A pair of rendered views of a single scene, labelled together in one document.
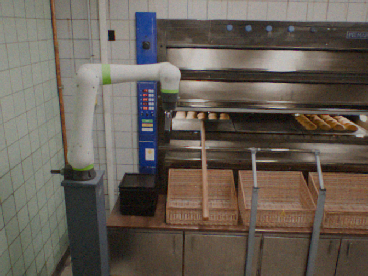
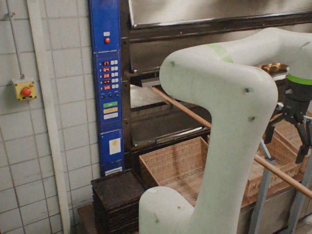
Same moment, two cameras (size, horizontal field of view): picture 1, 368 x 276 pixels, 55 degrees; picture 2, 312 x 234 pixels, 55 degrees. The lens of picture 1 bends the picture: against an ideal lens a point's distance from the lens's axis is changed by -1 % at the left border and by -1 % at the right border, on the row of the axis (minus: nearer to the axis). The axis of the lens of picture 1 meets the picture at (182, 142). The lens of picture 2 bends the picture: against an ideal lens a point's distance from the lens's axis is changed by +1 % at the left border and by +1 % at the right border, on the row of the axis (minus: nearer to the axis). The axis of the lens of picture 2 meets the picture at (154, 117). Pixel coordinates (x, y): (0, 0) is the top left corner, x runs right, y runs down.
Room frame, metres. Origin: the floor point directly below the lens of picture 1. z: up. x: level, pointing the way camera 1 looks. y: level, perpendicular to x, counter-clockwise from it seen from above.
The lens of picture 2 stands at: (1.40, 0.95, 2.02)
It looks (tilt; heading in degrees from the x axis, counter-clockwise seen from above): 27 degrees down; 328
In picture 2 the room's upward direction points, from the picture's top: 1 degrees clockwise
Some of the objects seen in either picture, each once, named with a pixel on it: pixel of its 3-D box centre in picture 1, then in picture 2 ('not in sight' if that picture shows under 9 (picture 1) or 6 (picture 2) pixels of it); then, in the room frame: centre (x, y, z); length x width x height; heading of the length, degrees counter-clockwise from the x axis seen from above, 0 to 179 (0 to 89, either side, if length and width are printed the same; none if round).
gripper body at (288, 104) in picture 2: (169, 110); (294, 109); (1.91, 0.08, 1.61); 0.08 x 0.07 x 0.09; 177
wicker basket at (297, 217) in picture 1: (274, 197); (251, 154); (2.65, -0.76, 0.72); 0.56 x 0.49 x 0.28; 89
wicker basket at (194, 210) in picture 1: (201, 195); (189, 177); (2.67, -0.16, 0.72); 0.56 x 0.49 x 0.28; 90
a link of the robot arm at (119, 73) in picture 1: (143, 73); (250, 52); (2.01, 0.22, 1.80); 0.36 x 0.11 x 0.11; 103
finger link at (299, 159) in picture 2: (167, 137); (301, 153); (1.85, 0.08, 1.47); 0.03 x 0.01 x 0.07; 87
